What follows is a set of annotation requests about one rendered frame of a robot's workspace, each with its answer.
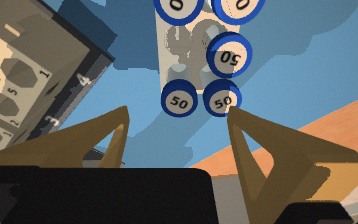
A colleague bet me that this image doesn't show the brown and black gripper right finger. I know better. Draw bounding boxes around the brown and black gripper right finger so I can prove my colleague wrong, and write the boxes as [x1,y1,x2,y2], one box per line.
[227,106,358,224]

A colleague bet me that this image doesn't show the blue flat mat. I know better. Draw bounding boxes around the blue flat mat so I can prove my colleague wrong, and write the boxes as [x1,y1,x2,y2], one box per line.
[43,0,358,168]

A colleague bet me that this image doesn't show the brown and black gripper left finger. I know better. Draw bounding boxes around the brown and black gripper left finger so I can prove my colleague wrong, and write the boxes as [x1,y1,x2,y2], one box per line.
[0,106,130,168]

